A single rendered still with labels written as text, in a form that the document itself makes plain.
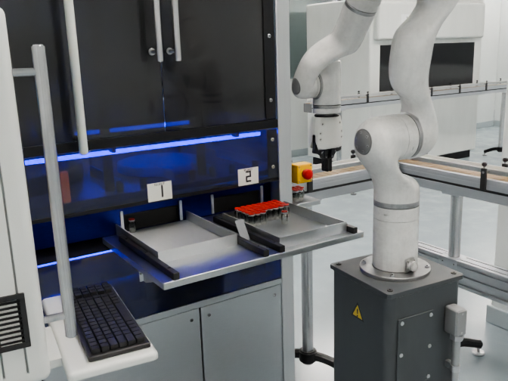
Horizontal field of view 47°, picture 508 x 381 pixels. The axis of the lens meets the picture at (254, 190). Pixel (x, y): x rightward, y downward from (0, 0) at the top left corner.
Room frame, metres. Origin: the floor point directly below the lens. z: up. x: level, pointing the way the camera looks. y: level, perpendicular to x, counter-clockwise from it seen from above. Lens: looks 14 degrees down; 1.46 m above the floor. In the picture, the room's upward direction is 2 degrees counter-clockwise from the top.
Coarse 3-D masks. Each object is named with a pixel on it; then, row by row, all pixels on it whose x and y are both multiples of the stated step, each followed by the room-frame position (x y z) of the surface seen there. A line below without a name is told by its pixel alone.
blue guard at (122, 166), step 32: (32, 160) 1.63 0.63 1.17; (64, 160) 1.68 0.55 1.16; (96, 160) 1.73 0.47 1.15; (128, 160) 1.78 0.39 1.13; (160, 160) 1.84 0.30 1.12; (192, 160) 1.90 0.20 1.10; (224, 160) 1.97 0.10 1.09; (256, 160) 2.04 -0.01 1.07; (32, 192) 1.62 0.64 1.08; (64, 192) 1.67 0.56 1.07; (96, 192) 1.72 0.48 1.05; (128, 192) 1.78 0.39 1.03
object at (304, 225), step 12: (228, 216) 1.89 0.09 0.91; (300, 216) 1.96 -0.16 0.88; (312, 216) 1.92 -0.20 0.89; (324, 216) 1.86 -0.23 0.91; (252, 228) 1.76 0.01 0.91; (264, 228) 1.83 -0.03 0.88; (276, 228) 1.83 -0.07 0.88; (288, 228) 1.83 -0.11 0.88; (300, 228) 1.82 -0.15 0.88; (312, 228) 1.82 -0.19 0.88; (324, 228) 1.73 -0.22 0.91; (336, 228) 1.75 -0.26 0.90; (276, 240) 1.65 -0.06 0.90; (288, 240) 1.65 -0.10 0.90; (300, 240) 1.68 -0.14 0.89; (312, 240) 1.70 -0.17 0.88
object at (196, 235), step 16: (176, 224) 1.92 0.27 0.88; (192, 224) 1.91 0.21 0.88; (208, 224) 1.83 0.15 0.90; (144, 240) 1.75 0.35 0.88; (160, 240) 1.74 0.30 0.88; (176, 240) 1.74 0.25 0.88; (192, 240) 1.73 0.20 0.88; (208, 240) 1.63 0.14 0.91; (224, 240) 1.66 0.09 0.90; (160, 256) 1.55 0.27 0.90; (176, 256) 1.58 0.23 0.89
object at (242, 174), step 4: (248, 168) 2.02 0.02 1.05; (252, 168) 2.03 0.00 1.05; (256, 168) 2.04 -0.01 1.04; (240, 172) 2.00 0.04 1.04; (244, 172) 2.01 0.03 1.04; (248, 172) 2.02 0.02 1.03; (252, 172) 2.03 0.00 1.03; (256, 172) 2.04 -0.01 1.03; (240, 176) 2.00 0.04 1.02; (244, 176) 2.01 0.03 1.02; (252, 176) 2.03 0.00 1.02; (256, 176) 2.04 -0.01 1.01; (240, 180) 2.00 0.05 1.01; (244, 180) 2.01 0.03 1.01; (248, 180) 2.02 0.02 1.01; (252, 180) 2.03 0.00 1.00; (256, 180) 2.04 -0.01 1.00; (240, 184) 2.00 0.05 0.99; (244, 184) 2.01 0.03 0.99
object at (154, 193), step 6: (150, 186) 1.82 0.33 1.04; (156, 186) 1.83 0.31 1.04; (168, 186) 1.85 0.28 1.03; (150, 192) 1.82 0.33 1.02; (156, 192) 1.83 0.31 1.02; (168, 192) 1.85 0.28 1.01; (150, 198) 1.82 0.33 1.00; (156, 198) 1.83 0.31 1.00; (162, 198) 1.84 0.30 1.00; (168, 198) 1.85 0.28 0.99
